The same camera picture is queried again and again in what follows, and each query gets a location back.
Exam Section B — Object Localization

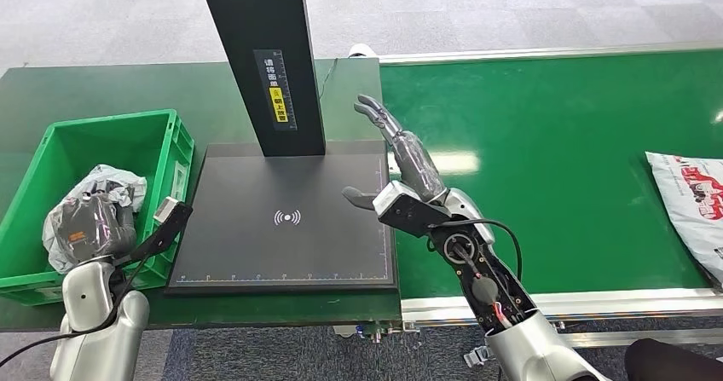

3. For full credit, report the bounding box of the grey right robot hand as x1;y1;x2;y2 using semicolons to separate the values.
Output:
341;94;448;211

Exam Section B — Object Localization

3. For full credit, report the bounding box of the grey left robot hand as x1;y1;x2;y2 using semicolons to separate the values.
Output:
56;192;140;267

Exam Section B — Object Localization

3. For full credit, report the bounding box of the grey-white plastic mailer package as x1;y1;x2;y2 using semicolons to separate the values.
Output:
42;164;149;275

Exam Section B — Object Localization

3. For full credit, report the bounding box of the green conveyor belt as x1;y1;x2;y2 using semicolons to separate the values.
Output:
379;48;723;301

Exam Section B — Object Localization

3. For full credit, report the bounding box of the black inbound scanner machine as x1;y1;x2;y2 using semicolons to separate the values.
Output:
165;0;399;297

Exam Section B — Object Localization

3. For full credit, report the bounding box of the white package with red print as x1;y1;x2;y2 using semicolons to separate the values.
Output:
645;151;723;287

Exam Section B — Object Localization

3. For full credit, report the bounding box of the green plastic crate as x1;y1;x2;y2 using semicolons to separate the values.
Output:
0;108;196;307

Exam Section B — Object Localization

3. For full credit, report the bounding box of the black and yellow ruler label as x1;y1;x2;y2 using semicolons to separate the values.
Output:
253;49;298;133

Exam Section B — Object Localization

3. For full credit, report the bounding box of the black rounded object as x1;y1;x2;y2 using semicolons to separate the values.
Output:
623;338;723;381

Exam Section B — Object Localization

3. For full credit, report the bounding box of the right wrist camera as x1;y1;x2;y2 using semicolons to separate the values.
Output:
373;179;454;239

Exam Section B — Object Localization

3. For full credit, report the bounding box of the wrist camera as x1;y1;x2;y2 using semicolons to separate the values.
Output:
373;179;454;239
115;195;194;267

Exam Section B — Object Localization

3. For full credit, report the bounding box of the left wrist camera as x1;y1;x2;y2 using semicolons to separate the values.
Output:
115;195;194;267

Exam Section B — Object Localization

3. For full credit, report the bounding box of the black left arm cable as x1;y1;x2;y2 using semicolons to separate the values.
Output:
0;251;156;368

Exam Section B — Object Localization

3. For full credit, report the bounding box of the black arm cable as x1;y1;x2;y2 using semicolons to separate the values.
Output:
429;218;523;282
0;251;156;368

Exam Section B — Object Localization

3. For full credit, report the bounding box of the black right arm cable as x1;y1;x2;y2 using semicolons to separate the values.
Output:
429;218;523;282

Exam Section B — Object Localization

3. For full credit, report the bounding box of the thin black desk cable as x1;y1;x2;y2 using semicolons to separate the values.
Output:
317;57;339;101

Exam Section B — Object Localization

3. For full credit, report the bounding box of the aluminium conveyor frame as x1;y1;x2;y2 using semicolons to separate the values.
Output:
333;40;723;368

